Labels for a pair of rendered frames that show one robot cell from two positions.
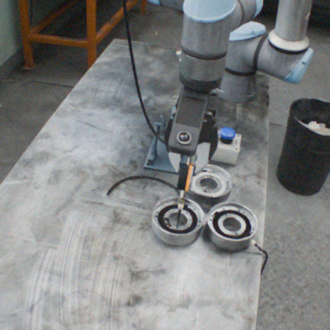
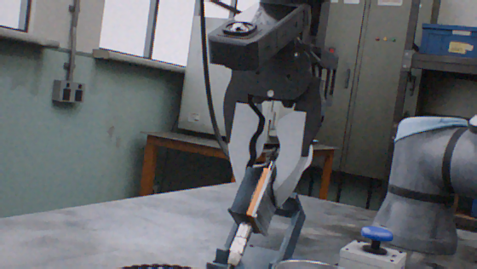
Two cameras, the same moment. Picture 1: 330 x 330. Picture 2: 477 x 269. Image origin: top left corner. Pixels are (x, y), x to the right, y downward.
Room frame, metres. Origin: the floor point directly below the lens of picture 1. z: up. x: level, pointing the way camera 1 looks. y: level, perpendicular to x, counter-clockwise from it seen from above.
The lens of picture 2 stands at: (0.10, -0.17, 1.01)
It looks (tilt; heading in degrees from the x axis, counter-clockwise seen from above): 4 degrees down; 18
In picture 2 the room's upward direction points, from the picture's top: 8 degrees clockwise
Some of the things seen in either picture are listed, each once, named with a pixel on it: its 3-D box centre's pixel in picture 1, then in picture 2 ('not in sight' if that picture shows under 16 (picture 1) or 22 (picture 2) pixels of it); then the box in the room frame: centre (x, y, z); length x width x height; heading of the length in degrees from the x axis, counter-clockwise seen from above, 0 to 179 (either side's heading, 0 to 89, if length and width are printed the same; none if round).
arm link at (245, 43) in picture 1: (244, 44); (431, 152); (1.14, -0.20, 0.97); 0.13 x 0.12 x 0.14; 61
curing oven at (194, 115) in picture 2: not in sight; (257, 86); (3.11, 0.73, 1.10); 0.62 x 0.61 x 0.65; 171
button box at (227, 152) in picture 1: (225, 145); (373, 266); (0.82, -0.14, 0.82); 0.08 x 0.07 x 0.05; 171
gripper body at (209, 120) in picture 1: (197, 101); (292, 45); (0.62, -0.04, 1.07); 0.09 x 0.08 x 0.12; 173
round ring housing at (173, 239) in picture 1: (177, 222); not in sight; (0.56, -0.03, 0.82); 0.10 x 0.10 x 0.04
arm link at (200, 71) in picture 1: (200, 62); not in sight; (0.61, -0.04, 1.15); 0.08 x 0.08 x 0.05
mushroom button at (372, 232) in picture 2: (226, 138); (375, 247); (0.81, -0.14, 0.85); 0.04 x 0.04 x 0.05
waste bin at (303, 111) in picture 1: (310, 149); not in sight; (1.67, -0.74, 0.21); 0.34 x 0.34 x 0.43
